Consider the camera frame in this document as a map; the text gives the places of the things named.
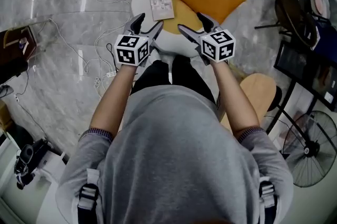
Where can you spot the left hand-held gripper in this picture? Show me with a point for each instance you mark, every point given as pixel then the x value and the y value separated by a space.
pixel 129 50

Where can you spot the person's grey shirt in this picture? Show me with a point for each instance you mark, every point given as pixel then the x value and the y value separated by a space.
pixel 171 152

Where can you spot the black pedestal fan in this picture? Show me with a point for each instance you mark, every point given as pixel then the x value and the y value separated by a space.
pixel 310 149

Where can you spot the person's black trousers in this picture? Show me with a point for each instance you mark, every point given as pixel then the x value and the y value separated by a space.
pixel 158 75

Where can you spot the black round wicker chair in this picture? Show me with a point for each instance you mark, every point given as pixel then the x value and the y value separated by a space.
pixel 295 15

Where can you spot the black metal rack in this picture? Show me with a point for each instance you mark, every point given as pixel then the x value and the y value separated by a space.
pixel 305 70

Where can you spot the pink round plate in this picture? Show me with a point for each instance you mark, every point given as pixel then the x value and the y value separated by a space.
pixel 321 4

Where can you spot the black camera equipment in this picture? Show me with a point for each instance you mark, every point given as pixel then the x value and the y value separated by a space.
pixel 29 160

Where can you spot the yellow cushion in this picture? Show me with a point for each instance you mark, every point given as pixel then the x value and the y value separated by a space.
pixel 184 18

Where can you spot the printed booklet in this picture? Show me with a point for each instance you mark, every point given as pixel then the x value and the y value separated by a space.
pixel 161 4

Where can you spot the person's left forearm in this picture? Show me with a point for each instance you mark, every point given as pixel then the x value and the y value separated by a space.
pixel 116 96

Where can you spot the person's right forearm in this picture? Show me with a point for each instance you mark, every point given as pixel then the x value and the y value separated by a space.
pixel 234 96

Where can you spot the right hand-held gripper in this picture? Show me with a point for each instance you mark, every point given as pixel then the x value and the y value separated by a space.
pixel 218 46

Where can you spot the white power strip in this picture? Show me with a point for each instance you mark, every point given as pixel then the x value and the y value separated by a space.
pixel 110 74

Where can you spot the oval wooden table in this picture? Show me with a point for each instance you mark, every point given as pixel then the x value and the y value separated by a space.
pixel 259 91

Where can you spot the brown open box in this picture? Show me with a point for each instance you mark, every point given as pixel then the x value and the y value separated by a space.
pixel 15 44

